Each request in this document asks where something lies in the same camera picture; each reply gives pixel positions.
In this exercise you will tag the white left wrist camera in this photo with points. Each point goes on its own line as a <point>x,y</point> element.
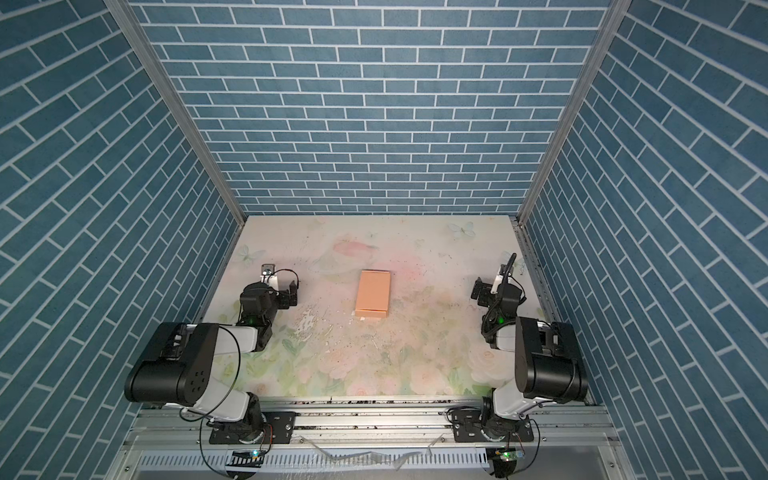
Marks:
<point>269,276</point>

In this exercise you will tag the aluminium corner frame post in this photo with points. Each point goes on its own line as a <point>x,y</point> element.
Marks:
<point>607,31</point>
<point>129,25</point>

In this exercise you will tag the aluminium corner frame post left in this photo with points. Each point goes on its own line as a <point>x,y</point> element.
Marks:
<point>129,25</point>

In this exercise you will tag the aluminium corner frame post right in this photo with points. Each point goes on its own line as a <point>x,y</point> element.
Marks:
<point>607,31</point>

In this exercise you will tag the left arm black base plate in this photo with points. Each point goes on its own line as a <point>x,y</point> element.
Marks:
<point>270,428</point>

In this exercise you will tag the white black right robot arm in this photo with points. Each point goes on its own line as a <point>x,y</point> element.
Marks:
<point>547,363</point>

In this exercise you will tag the pink cardboard paper box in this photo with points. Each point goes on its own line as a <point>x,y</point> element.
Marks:
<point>373,295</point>

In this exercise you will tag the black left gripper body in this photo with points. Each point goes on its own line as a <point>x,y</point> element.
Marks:
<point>279,302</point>

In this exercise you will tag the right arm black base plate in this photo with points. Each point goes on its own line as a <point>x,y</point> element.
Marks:
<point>471,425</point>

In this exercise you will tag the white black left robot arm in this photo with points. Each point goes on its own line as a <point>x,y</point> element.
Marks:
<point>176,365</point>

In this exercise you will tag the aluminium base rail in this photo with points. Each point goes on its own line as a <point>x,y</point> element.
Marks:
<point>572,441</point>

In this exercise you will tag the white ventilated cable duct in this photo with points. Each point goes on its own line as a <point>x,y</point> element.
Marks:
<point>312,461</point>

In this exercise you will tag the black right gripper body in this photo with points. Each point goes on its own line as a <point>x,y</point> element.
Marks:
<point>487,299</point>

